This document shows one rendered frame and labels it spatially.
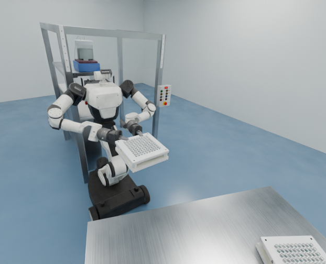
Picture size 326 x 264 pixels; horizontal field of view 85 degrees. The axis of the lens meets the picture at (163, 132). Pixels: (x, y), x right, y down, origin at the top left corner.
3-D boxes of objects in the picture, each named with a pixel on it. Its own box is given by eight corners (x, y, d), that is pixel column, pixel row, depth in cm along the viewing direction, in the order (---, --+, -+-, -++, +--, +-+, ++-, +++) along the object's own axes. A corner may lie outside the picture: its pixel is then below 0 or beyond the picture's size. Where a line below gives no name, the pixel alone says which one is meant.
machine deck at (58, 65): (106, 75, 178) (106, 72, 176) (64, 78, 158) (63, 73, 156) (88, 64, 221) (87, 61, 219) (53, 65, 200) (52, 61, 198)
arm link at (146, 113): (138, 125, 150) (152, 119, 164) (143, 119, 143) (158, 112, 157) (130, 115, 151) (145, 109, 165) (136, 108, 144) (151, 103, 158)
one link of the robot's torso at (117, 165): (109, 178, 161) (94, 131, 167) (127, 172, 170) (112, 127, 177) (112, 177, 148) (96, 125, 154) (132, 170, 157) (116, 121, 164)
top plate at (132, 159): (169, 152, 109) (169, 150, 108) (132, 166, 96) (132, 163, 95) (148, 134, 126) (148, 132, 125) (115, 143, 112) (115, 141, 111)
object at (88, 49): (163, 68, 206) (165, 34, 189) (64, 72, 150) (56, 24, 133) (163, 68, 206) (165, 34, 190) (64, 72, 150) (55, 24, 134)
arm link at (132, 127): (145, 124, 123) (139, 117, 132) (132, 126, 119) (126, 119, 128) (144, 140, 129) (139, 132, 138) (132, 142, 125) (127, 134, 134)
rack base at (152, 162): (168, 159, 111) (168, 156, 110) (132, 173, 98) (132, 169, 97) (148, 140, 128) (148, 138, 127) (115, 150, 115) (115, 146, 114)
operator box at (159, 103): (169, 105, 231) (171, 85, 218) (159, 107, 221) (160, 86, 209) (166, 103, 235) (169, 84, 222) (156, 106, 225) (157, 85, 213)
